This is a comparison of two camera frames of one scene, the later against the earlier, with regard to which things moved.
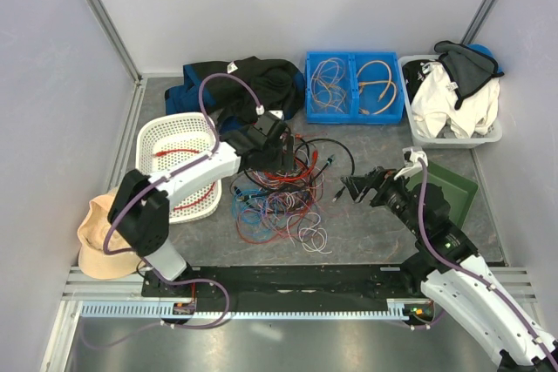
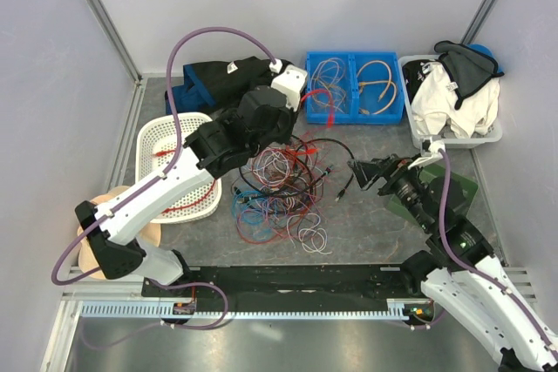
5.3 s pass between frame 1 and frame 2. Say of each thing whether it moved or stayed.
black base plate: stayed
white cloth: stayed
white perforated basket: stayed
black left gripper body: moved
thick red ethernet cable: moved
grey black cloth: stayed
